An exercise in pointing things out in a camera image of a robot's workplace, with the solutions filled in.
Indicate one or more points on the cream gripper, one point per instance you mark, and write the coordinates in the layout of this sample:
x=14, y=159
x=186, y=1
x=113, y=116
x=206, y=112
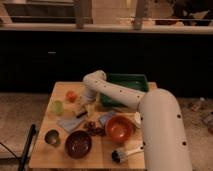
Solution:
x=87, y=97

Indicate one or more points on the whiteboard eraser with black stripe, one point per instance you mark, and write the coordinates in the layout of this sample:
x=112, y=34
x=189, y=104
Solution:
x=81, y=114

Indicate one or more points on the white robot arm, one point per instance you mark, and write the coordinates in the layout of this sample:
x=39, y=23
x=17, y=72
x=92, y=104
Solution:
x=163, y=132

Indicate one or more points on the orange bowl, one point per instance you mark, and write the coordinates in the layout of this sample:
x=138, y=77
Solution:
x=119, y=129

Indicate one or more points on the purple bowl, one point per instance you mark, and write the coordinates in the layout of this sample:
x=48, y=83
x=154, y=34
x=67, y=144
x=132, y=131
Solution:
x=78, y=144

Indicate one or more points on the orange fruit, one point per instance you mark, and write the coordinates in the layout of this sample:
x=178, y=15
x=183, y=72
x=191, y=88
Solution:
x=71, y=96

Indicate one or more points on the blue sponge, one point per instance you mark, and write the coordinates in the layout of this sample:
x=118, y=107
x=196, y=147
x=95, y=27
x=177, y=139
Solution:
x=105, y=117

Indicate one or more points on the bunch of brown grapes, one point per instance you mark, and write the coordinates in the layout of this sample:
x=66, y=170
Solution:
x=93, y=130

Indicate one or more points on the green plastic cup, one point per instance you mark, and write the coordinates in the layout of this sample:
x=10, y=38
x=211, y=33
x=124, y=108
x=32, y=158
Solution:
x=57, y=107

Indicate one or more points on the grey blue cloth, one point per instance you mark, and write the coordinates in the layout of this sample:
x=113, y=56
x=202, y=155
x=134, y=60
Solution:
x=70, y=124

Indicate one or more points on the green plastic tray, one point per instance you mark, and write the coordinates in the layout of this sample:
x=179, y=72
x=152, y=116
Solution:
x=133, y=81

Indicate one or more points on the white paper cup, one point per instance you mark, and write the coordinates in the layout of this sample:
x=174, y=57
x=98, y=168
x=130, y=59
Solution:
x=137, y=120

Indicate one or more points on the small metal cup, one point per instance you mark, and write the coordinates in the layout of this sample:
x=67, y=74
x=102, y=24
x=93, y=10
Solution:
x=52, y=137

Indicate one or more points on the black chair frame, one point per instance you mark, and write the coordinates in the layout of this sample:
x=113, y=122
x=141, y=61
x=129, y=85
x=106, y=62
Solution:
x=23, y=158

